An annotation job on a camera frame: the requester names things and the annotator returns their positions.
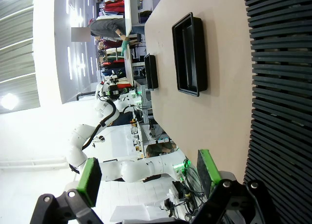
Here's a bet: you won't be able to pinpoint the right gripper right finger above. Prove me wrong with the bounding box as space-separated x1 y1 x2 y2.
196 149 283 224

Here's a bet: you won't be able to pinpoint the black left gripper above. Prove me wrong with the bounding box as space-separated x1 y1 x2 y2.
107 84 122 99

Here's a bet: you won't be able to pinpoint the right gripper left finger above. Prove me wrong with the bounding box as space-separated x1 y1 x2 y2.
29 157 105 224

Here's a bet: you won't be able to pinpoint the black ESD tray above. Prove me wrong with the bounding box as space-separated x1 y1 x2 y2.
172 12 208 97
143 53 159 91

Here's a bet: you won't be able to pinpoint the green gloved right hand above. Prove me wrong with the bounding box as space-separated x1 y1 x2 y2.
120 37 132 56

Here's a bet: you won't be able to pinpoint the clear plastic bin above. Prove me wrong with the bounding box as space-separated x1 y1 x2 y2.
140 84 155 118

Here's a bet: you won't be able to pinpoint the person in dark shirt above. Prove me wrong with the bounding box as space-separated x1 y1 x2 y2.
71 17 142 56

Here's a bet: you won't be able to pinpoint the white table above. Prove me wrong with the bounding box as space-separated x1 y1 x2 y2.
123 0 154 86

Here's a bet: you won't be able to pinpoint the rack of hanging garments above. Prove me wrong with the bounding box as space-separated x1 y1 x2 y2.
97 0 127 85

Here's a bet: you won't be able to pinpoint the round ceiling light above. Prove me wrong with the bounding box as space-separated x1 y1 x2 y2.
0 92 20 111

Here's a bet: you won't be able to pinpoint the black slotted board rack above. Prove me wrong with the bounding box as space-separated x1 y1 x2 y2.
242 0 312 224

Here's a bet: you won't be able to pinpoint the tangled black cables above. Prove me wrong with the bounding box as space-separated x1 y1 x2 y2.
170 158 208 221

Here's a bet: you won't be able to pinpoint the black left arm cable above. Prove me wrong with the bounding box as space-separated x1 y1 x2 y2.
81 98 120 151

